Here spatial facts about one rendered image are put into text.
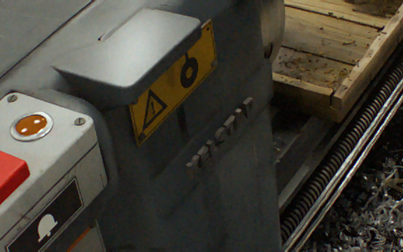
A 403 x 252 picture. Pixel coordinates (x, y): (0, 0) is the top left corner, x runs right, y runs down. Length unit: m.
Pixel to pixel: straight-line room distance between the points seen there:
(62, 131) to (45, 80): 0.07
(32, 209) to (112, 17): 0.18
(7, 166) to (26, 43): 0.15
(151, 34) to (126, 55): 0.03
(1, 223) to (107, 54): 0.16
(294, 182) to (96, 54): 0.54
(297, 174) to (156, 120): 0.48
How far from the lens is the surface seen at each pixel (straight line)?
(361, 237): 1.45
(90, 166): 0.57
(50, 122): 0.57
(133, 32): 0.64
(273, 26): 0.97
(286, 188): 1.11
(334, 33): 1.29
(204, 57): 0.71
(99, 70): 0.61
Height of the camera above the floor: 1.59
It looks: 38 degrees down
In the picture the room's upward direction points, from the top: 9 degrees counter-clockwise
